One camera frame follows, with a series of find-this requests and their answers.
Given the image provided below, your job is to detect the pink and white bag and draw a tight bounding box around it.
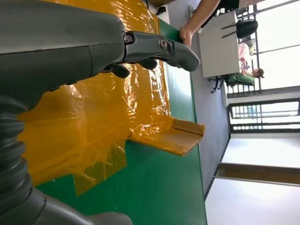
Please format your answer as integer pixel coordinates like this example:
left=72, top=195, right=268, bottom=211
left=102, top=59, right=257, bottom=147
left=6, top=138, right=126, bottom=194
left=237, top=42, right=252, bottom=75

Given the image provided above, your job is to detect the black chair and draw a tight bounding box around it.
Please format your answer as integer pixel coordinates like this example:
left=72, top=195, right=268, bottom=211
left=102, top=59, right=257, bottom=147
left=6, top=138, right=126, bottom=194
left=221, top=19, right=259, bottom=39

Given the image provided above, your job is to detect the seated person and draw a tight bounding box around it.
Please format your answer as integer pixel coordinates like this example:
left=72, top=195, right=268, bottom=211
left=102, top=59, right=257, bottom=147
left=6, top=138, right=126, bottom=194
left=225, top=67, right=265, bottom=88

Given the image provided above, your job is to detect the orange translucent plastic film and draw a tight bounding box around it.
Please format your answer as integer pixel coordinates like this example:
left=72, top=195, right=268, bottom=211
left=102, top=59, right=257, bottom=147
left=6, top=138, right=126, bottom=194
left=17, top=0, right=174, bottom=197

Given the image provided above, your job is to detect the yellow cardboard piece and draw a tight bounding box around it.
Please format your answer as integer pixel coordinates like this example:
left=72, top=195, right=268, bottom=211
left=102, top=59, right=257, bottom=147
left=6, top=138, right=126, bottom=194
left=129, top=117, right=206, bottom=158

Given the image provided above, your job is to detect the ribbed grey left arm sleeve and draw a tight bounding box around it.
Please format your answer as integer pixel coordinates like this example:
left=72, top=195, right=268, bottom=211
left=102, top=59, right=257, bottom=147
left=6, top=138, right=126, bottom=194
left=0, top=94, right=32, bottom=217

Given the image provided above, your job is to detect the black window railing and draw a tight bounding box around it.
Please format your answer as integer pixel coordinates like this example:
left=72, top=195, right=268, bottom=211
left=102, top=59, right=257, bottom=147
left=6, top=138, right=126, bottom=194
left=227, top=98, right=300, bottom=135

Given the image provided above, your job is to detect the brown wooden beam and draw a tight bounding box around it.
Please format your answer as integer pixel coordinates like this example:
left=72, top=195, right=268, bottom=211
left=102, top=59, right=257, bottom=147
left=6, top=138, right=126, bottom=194
left=213, top=162, right=300, bottom=188

